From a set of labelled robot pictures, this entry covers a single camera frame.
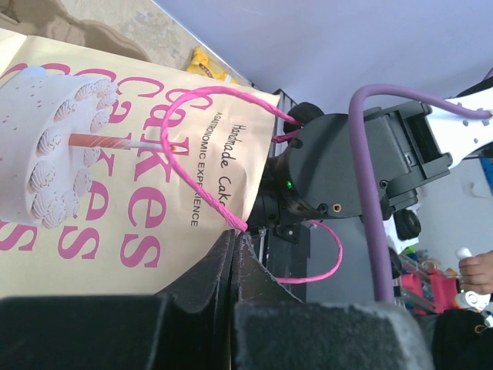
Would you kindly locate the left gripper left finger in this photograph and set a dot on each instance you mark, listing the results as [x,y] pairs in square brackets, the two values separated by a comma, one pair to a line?
[183,326]

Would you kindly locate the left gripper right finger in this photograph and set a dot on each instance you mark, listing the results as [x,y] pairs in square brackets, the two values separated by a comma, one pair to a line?
[272,329]

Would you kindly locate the brown paper bag pink handles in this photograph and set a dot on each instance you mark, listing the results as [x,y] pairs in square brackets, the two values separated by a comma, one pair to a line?
[117,175]

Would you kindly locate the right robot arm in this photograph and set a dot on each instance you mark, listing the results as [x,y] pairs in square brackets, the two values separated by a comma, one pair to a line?
[369,162]

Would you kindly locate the person's hand in background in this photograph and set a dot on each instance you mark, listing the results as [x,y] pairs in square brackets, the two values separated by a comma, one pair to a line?
[477,273]

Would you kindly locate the yellow snack bag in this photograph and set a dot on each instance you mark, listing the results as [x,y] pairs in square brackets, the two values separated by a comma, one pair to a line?
[201,64]

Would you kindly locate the cardboard cup carrier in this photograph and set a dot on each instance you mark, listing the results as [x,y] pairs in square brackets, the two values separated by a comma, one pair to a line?
[50,19]

